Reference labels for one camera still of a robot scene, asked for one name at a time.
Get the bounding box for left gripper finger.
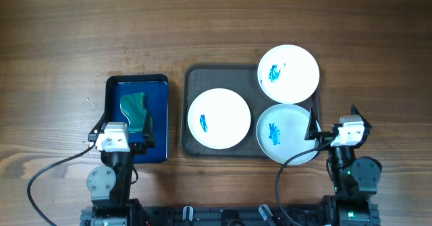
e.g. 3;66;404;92
142;113;156;147
90;112;107;134

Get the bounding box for green yellow sponge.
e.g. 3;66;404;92
120;92;149;134

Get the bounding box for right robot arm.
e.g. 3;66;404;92
304;106;382;226

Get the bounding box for white plate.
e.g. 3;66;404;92
187;88;252;150
257;45;320;104
256;104;319;164

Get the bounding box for dark brown serving tray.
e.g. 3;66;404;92
180;63;320;159

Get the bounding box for blue water basin tray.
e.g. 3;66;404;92
101;74;169;164

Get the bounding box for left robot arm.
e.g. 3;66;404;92
80;114;155;226

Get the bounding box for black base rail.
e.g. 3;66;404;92
80;204;381;226

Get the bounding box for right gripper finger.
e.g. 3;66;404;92
351;105;372;130
304;108;319;140

